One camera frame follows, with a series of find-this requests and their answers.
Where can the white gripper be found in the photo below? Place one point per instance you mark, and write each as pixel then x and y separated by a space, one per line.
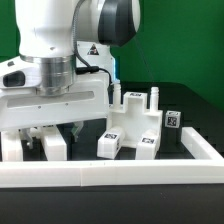
pixel 21 107

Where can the white tagged cube right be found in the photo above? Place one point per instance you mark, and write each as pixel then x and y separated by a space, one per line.
pixel 172 119

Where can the white boundary fence frame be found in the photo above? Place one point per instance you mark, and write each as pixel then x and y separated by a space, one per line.
pixel 206 167

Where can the white chair seat part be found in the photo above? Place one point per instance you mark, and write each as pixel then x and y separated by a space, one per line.
pixel 139 117

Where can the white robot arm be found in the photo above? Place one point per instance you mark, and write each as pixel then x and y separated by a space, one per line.
pixel 41 86

